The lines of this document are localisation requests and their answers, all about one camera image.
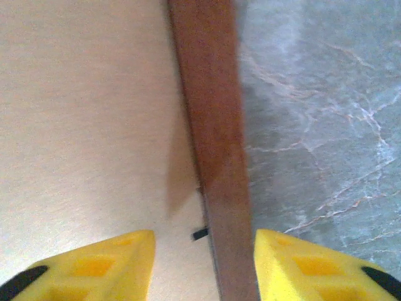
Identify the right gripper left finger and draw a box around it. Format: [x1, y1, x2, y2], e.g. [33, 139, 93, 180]
[0, 230, 157, 301]

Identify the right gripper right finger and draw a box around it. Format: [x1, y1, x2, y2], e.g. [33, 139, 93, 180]
[253, 228, 401, 301]

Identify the brown wooden picture frame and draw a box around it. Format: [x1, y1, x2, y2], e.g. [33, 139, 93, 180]
[165, 0, 261, 301]

